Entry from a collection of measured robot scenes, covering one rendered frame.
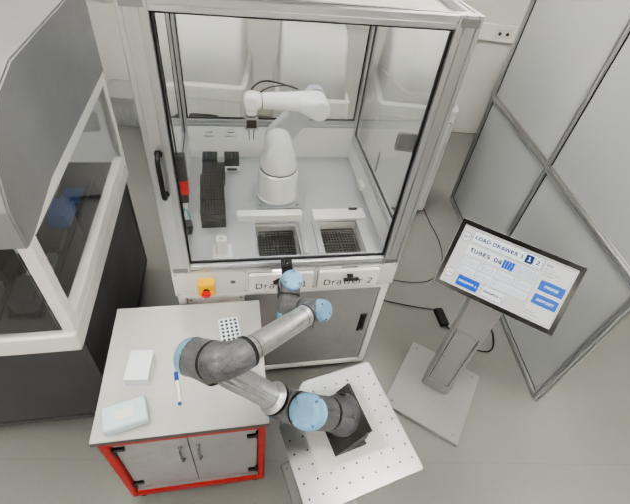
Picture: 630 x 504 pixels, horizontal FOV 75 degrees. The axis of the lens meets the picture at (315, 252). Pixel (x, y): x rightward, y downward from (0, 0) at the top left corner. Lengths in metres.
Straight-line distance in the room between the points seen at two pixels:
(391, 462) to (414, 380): 1.10
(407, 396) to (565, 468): 0.92
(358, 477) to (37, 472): 1.63
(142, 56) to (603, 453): 2.98
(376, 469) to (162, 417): 0.79
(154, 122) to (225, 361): 0.75
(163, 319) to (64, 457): 0.98
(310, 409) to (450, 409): 1.41
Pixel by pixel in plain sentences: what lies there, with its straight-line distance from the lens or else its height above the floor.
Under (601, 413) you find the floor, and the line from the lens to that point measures 3.25.
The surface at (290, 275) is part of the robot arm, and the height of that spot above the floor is 1.20.
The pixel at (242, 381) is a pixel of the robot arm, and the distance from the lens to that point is 1.36.
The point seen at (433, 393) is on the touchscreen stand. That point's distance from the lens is 2.71.
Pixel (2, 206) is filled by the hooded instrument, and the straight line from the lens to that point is 1.40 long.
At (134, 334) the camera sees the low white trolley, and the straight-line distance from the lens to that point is 1.93.
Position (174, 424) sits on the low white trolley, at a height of 0.76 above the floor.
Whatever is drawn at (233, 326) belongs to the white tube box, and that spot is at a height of 0.80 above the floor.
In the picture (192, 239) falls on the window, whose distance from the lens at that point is 1.73.
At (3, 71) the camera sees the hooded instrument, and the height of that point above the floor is 1.77.
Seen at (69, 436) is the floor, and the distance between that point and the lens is 2.66.
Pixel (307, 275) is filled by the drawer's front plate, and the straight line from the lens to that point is 1.87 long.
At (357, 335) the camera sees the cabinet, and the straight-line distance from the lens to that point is 2.42.
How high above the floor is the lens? 2.30
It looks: 44 degrees down
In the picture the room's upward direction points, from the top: 8 degrees clockwise
